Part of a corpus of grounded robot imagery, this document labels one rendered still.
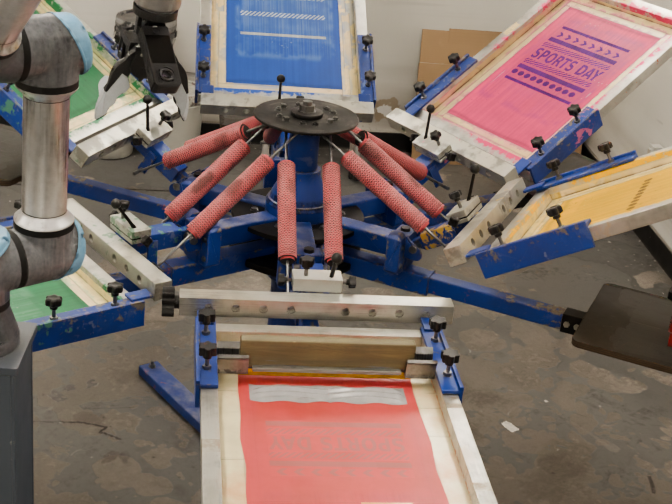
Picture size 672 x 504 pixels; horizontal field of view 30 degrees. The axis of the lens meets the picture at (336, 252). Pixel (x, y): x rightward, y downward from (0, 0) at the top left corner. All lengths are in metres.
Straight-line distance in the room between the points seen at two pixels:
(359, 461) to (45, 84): 1.01
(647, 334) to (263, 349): 1.08
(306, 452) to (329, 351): 0.31
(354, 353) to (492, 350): 2.31
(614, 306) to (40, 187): 1.72
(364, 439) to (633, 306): 1.08
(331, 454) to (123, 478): 1.63
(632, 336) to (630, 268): 2.78
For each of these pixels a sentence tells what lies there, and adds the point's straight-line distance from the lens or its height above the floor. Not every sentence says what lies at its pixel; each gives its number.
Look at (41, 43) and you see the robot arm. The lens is 2.30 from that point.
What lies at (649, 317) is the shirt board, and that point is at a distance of 3.50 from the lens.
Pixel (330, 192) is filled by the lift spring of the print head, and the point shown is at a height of 1.18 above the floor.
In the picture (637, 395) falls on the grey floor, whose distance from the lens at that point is 5.07.
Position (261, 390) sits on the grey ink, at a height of 0.96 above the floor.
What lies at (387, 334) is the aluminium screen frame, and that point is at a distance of 3.09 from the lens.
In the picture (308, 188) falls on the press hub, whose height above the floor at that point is 1.11.
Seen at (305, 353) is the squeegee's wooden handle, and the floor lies 1.03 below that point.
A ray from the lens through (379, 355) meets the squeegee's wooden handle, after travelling 2.91.
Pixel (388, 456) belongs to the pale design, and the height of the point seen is 0.95.
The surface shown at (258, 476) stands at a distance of 2.60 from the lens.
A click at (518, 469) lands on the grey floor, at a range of 4.47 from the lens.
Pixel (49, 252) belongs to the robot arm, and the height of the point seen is 1.39.
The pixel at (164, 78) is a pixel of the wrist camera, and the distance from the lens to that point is 1.96.
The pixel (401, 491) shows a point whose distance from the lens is 2.60.
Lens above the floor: 2.46
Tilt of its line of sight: 25 degrees down
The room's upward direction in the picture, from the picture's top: 6 degrees clockwise
